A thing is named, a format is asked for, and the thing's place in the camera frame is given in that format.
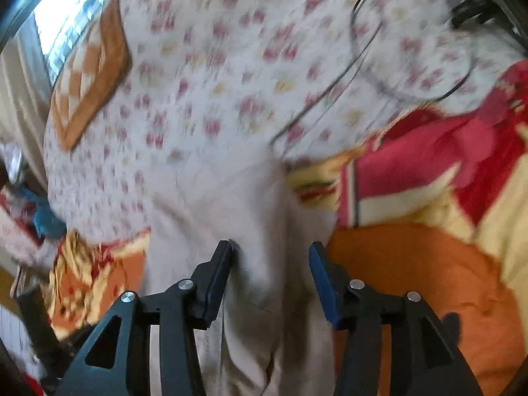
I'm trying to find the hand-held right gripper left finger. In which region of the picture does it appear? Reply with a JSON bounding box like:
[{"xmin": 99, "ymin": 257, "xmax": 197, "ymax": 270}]
[{"xmin": 55, "ymin": 240, "xmax": 234, "ymax": 396}]

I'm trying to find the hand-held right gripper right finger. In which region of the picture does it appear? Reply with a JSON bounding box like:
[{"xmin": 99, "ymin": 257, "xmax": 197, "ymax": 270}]
[{"xmin": 309, "ymin": 241, "xmax": 483, "ymax": 396}]

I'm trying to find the beige jacket with ribbed cuff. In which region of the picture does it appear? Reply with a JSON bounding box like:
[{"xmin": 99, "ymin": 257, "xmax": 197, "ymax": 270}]
[{"xmin": 142, "ymin": 148, "xmax": 343, "ymax": 396}]

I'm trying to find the red yellow orange printed blanket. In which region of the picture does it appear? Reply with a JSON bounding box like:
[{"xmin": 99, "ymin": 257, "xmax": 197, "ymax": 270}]
[{"xmin": 41, "ymin": 62, "xmax": 528, "ymax": 396}]

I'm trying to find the blue cloth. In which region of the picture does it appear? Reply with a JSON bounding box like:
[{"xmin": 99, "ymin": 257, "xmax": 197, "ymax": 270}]
[{"xmin": 31, "ymin": 198, "xmax": 69, "ymax": 240}]

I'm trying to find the dark object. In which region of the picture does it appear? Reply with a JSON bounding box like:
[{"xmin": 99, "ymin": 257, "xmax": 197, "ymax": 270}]
[{"xmin": 16, "ymin": 289, "xmax": 69, "ymax": 380}]

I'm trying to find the cluttered shelf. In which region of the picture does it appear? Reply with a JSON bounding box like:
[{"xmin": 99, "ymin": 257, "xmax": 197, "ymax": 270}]
[{"xmin": 0, "ymin": 144, "xmax": 69, "ymax": 273}]

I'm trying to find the floral bedsheet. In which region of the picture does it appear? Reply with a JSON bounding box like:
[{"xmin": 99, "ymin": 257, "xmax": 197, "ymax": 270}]
[{"xmin": 43, "ymin": 0, "xmax": 524, "ymax": 244}]

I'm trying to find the orange patterned pillow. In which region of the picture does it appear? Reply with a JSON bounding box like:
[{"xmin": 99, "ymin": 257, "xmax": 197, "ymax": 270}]
[{"xmin": 49, "ymin": 0, "xmax": 133, "ymax": 151}]

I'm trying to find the beige curtain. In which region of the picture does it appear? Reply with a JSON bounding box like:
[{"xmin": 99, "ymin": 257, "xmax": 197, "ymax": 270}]
[{"xmin": 0, "ymin": 29, "xmax": 52, "ymax": 186}]

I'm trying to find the window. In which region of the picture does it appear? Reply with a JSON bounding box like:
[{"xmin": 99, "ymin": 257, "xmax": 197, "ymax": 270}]
[{"xmin": 33, "ymin": 0, "xmax": 120, "ymax": 87}]

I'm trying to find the black cable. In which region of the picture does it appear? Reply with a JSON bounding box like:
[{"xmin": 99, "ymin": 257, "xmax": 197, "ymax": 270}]
[{"xmin": 268, "ymin": 0, "xmax": 479, "ymax": 147}]

